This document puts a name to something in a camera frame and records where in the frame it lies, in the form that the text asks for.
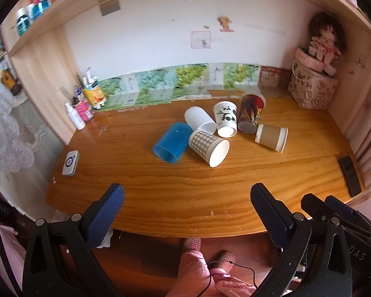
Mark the white tube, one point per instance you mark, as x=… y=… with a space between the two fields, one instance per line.
x=88 y=79

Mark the panda print paper cup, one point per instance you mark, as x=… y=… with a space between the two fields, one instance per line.
x=225 y=118

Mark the brown corrugated paper cup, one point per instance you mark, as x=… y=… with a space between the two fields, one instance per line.
x=270 y=136

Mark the brown cardboard sheet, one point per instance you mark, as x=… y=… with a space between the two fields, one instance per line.
x=273 y=77

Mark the printed storage basket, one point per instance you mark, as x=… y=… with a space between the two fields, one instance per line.
x=312 y=88

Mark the white lace curtain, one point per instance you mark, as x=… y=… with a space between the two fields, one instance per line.
x=9 y=130

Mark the white plastic cup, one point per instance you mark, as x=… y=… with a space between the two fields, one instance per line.
x=199 y=118

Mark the blue plastic cup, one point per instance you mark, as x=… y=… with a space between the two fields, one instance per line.
x=172 y=141

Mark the pink tin can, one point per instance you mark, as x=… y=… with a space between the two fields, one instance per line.
x=84 y=109

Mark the white spray bottle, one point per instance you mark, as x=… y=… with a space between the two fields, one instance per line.
x=75 y=117

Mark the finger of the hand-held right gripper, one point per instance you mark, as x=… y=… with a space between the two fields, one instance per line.
x=340 y=208
x=312 y=205

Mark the white remote device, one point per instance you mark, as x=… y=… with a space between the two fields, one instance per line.
x=70 y=163

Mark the yellow toy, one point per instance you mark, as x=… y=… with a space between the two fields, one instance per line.
x=10 y=81

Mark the pink round box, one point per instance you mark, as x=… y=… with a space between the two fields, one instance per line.
x=309 y=59

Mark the pink knit slipper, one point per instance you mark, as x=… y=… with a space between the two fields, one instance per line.
x=192 y=243
x=226 y=259

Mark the checkered paper cup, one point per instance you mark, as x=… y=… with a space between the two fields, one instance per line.
x=207 y=148

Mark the rag doll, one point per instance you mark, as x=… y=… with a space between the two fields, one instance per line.
x=324 y=41

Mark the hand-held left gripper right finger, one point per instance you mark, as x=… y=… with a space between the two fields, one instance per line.
x=270 y=215

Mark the yellow snack packet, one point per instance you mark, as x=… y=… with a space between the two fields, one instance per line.
x=94 y=96

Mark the black rectangular remote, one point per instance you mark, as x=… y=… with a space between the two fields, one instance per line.
x=350 y=175

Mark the yellow bear wall sticker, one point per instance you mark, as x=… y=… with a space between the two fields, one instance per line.
x=225 y=23

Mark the wooden desk shelf unit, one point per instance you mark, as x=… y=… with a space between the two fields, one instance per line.
x=43 y=55

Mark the green grape printed paper strip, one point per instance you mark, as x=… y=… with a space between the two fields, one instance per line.
x=185 y=74

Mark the teal bottle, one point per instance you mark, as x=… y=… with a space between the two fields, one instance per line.
x=40 y=8
x=22 y=22

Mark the pink square wall sticker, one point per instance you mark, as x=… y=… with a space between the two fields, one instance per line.
x=201 y=39

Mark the person's pink trouser legs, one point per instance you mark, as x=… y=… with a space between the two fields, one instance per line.
x=191 y=272

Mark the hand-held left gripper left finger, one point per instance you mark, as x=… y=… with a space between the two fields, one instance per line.
x=106 y=213

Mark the dark red printed cup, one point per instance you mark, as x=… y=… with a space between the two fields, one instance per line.
x=249 y=114

